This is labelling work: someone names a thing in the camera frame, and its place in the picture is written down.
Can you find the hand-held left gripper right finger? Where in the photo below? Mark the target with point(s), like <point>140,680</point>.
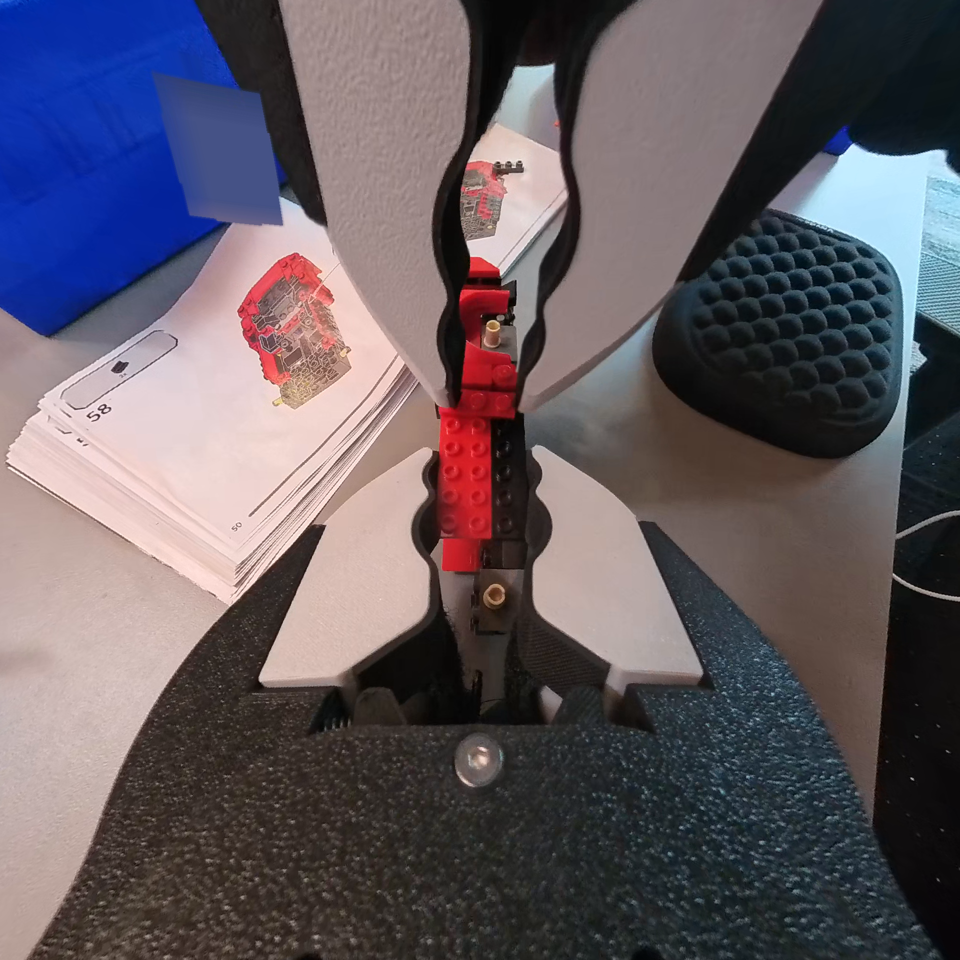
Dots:
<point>600,570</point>

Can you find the white instruction booklet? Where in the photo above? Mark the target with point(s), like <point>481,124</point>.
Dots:
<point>187,450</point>

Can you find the red brick toy car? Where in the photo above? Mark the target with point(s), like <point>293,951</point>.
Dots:
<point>465,472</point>

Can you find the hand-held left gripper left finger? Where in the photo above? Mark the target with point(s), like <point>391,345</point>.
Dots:
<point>352,570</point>

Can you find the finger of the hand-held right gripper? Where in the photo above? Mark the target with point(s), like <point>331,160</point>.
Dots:
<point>375,150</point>
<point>660,150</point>

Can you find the black honeycomb wrist rest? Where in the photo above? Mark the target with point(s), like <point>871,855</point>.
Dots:
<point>780,337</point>

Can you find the blue plastic bin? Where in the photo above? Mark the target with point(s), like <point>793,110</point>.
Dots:
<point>840,142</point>
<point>75,187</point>

